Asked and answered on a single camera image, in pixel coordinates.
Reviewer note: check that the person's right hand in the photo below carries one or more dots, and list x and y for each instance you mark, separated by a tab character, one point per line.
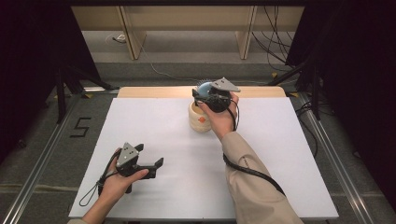
222	123

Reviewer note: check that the aluminium floor rail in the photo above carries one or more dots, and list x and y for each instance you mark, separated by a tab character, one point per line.
39	168
337	168

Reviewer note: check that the beige wooden desk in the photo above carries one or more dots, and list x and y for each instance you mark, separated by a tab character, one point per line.
186	18

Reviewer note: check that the cream ribbed holder cup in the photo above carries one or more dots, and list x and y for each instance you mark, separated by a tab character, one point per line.
199	123

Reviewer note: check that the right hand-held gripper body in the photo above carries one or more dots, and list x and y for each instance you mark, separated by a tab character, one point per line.
219	102

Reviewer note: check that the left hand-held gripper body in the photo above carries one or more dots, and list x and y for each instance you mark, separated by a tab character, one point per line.
126	155

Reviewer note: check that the black tripod stand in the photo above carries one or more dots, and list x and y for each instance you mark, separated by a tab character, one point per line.
316	93
60	93

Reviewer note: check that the person's left hand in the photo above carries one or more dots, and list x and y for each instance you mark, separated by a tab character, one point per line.
115	186

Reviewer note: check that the wooden table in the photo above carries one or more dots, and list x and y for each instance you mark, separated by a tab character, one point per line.
149	92

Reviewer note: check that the light blue hairbrush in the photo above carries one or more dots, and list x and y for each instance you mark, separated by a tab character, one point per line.
204	88

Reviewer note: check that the black curtain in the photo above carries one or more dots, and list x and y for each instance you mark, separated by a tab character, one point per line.
358	77
28	62

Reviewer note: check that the white table cover sheet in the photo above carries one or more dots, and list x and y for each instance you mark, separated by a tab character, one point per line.
171	140

